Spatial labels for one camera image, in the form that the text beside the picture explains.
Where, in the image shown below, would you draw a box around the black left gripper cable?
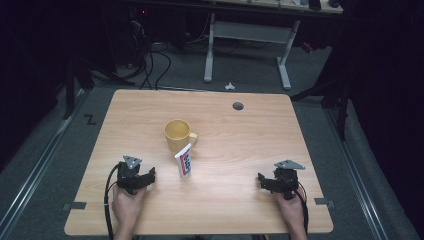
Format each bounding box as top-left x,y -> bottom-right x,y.
103,162 -> 121,240

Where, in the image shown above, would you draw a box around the person's left hand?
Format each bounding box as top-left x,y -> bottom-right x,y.
111,185 -> 148,235

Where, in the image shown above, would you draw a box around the white toothpaste tube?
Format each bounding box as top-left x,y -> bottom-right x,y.
174,142 -> 194,179

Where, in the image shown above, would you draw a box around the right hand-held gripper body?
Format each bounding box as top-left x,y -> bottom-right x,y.
266,159 -> 306,201

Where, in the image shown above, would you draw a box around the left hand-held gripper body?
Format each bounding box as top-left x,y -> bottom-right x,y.
116,155 -> 150,196

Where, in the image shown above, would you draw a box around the yellow mug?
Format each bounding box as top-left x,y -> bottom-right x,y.
163,119 -> 200,154

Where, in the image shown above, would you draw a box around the black floor cables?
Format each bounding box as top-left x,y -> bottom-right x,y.
128,6 -> 173,91

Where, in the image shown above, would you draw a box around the black stand leg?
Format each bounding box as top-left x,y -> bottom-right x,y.
289,76 -> 351,141

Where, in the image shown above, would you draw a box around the person's right hand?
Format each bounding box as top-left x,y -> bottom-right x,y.
273,187 -> 307,235

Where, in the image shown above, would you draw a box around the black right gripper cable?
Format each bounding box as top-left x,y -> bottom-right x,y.
295,181 -> 310,235

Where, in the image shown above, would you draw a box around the metal floor rail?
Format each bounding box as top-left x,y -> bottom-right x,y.
324,108 -> 389,240
0,88 -> 88,239

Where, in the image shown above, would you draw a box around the grey metal desk frame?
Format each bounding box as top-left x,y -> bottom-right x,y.
203,12 -> 302,91

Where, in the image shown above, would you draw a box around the grey table bracket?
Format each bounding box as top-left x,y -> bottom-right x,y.
61,201 -> 88,212
314,197 -> 336,210

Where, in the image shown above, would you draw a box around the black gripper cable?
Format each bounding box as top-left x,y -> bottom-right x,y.
103,162 -> 121,240
295,181 -> 310,235

